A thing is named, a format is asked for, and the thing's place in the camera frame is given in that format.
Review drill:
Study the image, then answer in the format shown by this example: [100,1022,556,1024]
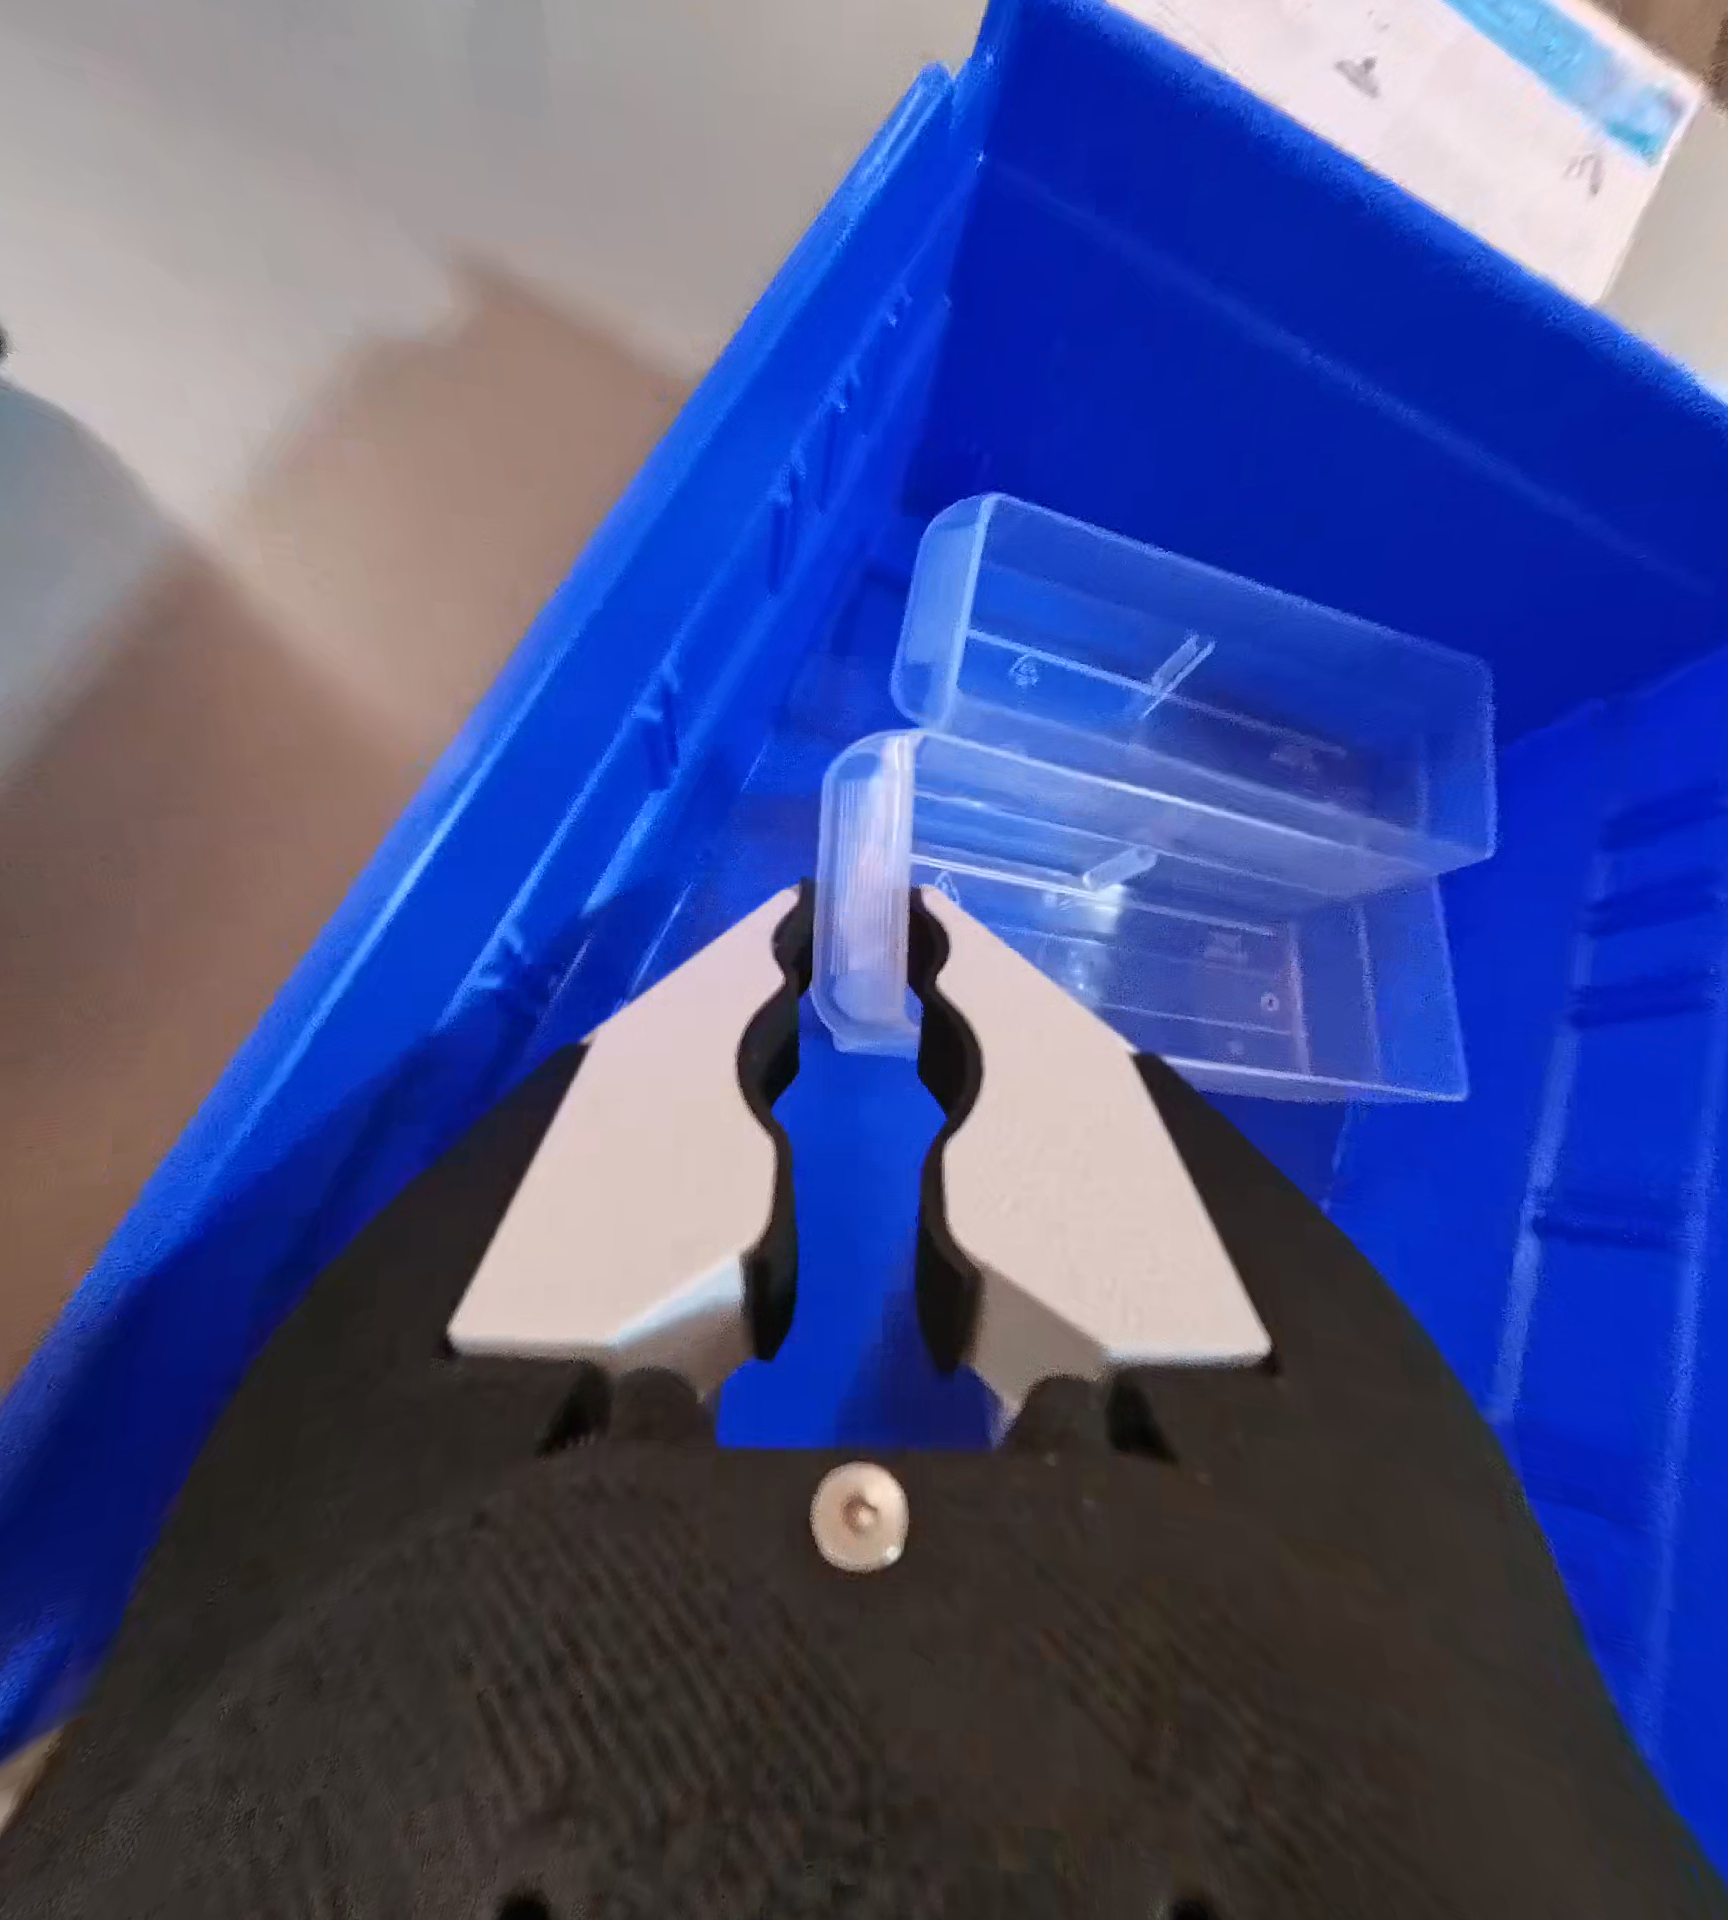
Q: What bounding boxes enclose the clear plastic drawer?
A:
[887,491,1500,909]
[809,729,1470,1107]

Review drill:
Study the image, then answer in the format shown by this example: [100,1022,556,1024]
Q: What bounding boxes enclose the grey desk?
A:
[0,0,1728,1562]

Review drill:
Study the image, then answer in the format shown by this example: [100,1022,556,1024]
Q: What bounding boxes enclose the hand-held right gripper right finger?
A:
[911,884,1278,1389]

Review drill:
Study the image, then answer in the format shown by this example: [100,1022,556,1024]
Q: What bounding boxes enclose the printed paper sheet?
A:
[1103,0,1706,309]

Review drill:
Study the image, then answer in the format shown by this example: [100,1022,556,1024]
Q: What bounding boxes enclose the blue plastic bin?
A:
[0,0,1728,1920]

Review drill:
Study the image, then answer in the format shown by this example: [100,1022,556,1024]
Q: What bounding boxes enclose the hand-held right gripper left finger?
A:
[446,881,816,1381]

